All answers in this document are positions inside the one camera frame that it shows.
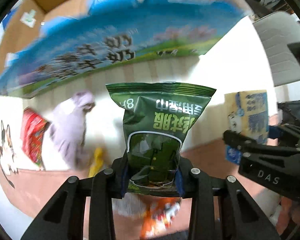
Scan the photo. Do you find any cat pattern table mat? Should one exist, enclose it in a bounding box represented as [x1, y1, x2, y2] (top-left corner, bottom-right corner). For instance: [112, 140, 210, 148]
[0, 94, 90, 217]

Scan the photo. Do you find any lavender knit cloth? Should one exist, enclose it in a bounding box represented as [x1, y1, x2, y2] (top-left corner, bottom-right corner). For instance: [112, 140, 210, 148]
[42, 90, 95, 171]

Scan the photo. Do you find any yellow blue tissue box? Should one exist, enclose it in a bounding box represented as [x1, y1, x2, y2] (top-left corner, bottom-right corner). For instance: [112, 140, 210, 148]
[224, 89, 269, 166]

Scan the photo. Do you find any grey office chair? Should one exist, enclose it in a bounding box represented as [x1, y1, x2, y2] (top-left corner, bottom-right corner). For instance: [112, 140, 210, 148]
[253, 11, 300, 87]

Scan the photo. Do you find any red snack packet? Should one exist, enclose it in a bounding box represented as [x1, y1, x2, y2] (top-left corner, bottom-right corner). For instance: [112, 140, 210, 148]
[20, 107, 50, 170]

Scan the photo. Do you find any green wet wipes pack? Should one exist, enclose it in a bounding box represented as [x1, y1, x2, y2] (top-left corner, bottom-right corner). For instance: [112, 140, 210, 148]
[106, 82, 216, 197]

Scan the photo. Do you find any yellow silver scrub pad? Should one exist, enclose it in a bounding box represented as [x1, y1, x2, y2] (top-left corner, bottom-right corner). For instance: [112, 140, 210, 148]
[88, 147, 104, 178]

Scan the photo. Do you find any open cardboard box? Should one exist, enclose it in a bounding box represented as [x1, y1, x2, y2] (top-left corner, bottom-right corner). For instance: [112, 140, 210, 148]
[0, 0, 249, 99]

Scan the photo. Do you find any orange snack bag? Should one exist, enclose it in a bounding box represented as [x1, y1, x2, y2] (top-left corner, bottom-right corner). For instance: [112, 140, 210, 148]
[140, 197, 181, 239]

